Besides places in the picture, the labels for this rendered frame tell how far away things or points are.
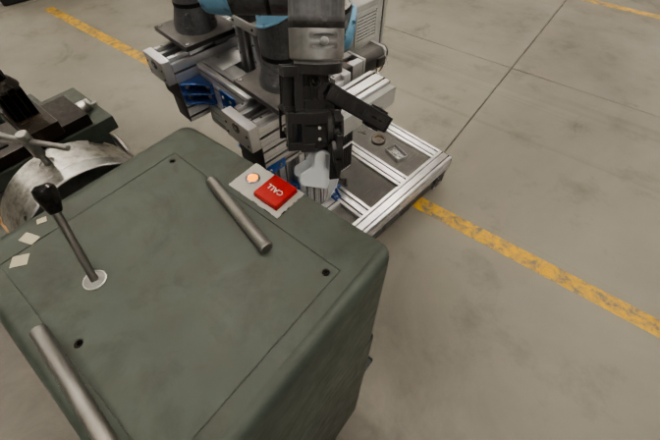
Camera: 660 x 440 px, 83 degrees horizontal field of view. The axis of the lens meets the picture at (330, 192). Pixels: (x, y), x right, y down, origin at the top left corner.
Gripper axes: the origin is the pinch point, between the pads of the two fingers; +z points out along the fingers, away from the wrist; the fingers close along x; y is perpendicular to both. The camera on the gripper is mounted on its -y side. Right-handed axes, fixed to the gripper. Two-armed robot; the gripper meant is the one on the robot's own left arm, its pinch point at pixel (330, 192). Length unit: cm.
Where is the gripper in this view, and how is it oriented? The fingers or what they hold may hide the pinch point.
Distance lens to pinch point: 60.4
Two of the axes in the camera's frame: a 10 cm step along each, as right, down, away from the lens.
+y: -9.6, 1.1, -2.7
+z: -0.1, 9.1, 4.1
